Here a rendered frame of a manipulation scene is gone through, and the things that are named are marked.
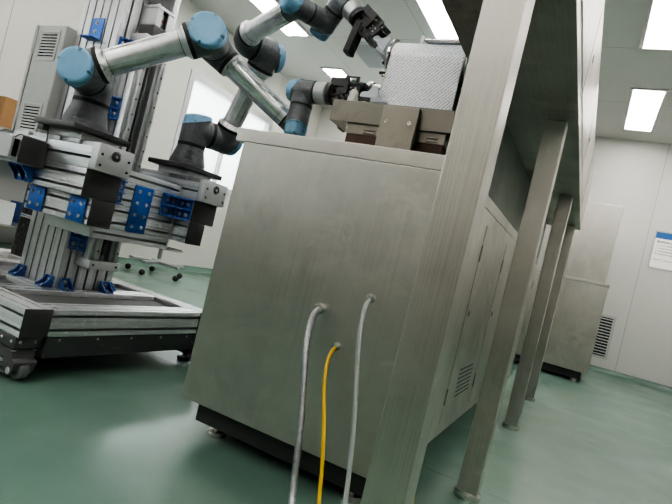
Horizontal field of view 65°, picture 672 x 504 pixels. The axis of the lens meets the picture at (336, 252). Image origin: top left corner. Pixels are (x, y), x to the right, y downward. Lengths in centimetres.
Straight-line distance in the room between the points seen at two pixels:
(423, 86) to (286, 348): 87
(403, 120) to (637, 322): 589
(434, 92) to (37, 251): 161
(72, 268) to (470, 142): 179
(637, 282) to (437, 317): 639
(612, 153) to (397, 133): 603
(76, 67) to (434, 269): 142
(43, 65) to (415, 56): 151
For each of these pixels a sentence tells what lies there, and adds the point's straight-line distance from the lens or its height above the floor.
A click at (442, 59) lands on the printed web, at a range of 169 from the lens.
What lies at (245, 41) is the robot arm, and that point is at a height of 132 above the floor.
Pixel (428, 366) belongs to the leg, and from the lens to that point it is 74.
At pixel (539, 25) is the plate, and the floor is 114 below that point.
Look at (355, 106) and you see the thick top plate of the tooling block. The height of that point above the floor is 101.
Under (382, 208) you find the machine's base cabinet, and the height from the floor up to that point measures 74.
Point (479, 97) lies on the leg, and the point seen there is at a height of 86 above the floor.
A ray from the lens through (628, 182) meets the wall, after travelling 724.
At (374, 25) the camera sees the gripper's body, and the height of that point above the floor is 137.
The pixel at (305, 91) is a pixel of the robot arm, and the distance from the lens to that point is 179.
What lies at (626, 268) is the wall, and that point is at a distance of 708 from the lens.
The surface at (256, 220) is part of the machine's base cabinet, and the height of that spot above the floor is 64.
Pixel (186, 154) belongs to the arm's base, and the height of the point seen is 86.
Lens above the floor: 60
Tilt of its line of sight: level
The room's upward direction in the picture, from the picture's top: 14 degrees clockwise
